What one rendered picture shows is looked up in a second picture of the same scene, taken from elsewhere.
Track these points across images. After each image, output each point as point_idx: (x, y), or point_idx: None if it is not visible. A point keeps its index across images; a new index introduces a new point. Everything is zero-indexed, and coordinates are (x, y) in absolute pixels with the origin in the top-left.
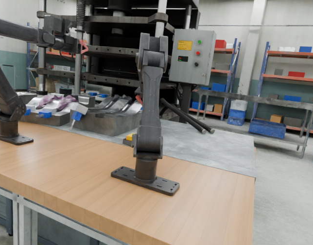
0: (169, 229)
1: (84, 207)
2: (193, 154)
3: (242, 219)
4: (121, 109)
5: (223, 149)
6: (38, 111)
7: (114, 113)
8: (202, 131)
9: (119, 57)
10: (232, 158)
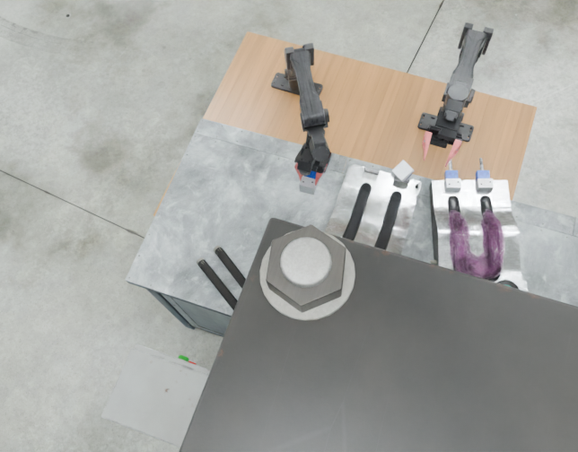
0: (278, 47)
1: (326, 52)
2: (250, 151)
3: (236, 63)
4: (357, 227)
5: (207, 184)
6: (469, 188)
7: (363, 208)
8: (221, 247)
9: None
10: (207, 157)
